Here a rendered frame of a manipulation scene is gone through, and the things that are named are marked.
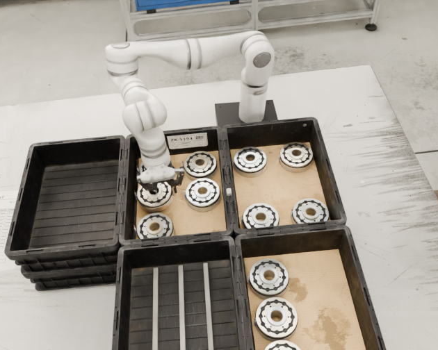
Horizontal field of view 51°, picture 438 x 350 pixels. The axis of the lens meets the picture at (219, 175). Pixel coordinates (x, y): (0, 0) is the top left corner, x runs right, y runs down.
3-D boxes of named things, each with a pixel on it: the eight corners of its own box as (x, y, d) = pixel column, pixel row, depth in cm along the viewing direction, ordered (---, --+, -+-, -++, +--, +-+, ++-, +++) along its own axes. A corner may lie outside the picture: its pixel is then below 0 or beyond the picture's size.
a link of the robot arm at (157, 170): (141, 185, 121) (136, 169, 116) (139, 153, 128) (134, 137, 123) (176, 178, 121) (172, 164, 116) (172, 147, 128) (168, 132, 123)
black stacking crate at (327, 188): (223, 151, 154) (222, 126, 145) (312, 142, 154) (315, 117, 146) (235, 256, 130) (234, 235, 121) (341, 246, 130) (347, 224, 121)
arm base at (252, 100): (238, 105, 171) (240, 69, 158) (263, 105, 171) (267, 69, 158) (239, 123, 166) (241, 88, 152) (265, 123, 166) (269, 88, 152)
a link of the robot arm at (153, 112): (166, 103, 108) (153, 78, 119) (129, 114, 107) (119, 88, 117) (172, 128, 113) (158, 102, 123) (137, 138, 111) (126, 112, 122)
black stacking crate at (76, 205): (43, 167, 154) (30, 144, 145) (132, 159, 154) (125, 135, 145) (21, 276, 129) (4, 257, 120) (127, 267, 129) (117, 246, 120)
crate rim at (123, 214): (127, 139, 147) (125, 134, 145) (221, 130, 147) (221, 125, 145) (120, 250, 122) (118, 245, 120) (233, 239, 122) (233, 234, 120)
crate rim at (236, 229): (221, 130, 147) (221, 125, 145) (315, 121, 147) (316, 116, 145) (233, 239, 122) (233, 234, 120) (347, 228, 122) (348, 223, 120)
